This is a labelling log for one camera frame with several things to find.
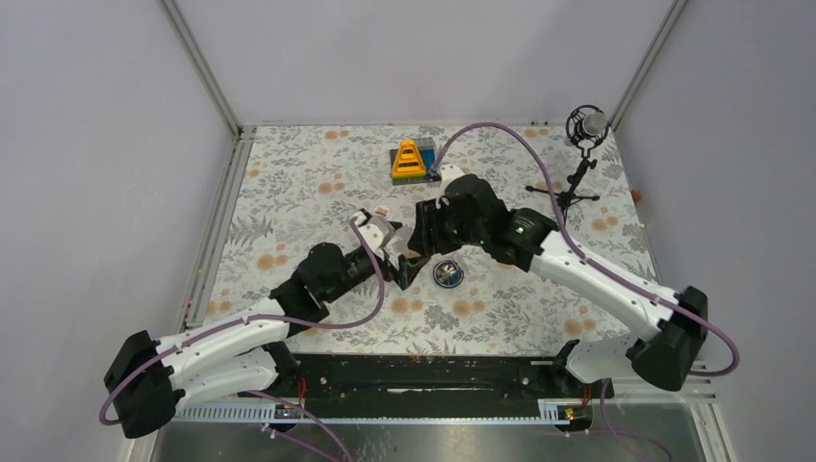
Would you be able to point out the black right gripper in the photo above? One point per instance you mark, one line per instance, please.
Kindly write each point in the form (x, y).
(429, 216)

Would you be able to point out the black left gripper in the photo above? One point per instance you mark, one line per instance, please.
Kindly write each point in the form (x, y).
(406, 271)

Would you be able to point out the round clear blue pill case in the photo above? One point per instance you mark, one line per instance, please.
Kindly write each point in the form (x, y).
(448, 274)

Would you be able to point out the white cap amber pill bottle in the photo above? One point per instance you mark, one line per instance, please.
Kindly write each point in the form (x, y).
(382, 211)

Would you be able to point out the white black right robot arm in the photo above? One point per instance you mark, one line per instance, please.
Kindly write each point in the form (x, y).
(665, 332)

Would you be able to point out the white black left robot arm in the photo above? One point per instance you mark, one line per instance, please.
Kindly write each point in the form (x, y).
(150, 380)

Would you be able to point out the yellow pyramid toy on blocks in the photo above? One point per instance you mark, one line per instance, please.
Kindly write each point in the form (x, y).
(412, 161)

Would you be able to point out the floral patterned table mat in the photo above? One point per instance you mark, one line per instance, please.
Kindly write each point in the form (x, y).
(302, 184)

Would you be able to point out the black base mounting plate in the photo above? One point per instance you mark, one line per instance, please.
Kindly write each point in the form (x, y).
(371, 378)

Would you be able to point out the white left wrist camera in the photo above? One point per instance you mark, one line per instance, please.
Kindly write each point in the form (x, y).
(369, 229)

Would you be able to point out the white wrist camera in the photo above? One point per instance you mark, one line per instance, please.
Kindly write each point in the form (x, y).
(445, 175)
(369, 229)

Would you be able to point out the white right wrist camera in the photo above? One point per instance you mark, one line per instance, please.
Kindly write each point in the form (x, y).
(445, 175)

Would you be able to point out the white slotted cable duct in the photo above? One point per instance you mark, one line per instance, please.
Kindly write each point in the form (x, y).
(413, 411)

